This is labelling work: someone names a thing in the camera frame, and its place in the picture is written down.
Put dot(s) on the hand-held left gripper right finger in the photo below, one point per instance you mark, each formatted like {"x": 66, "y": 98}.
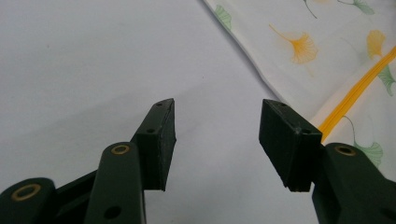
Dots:
{"x": 289, "y": 146}

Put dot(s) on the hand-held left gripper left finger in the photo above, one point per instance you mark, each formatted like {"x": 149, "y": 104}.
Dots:
{"x": 157, "y": 146}

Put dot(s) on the leaf print zipper bag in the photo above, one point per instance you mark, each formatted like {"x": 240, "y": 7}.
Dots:
{"x": 327, "y": 81}

